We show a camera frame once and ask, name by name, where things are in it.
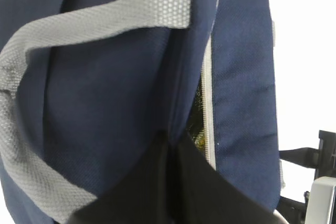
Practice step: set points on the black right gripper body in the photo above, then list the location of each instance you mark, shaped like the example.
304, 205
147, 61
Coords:
321, 160

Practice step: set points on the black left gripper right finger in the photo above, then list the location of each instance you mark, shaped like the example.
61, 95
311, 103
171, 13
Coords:
206, 197

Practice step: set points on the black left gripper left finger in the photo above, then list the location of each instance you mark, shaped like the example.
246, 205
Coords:
149, 193

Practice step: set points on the yellow banana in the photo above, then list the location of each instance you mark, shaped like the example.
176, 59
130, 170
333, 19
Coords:
200, 142

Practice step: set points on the navy and white lunch bag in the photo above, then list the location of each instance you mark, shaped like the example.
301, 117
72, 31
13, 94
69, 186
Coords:
87, 84

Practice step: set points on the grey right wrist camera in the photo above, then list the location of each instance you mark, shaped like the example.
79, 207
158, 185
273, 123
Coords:
321, 204

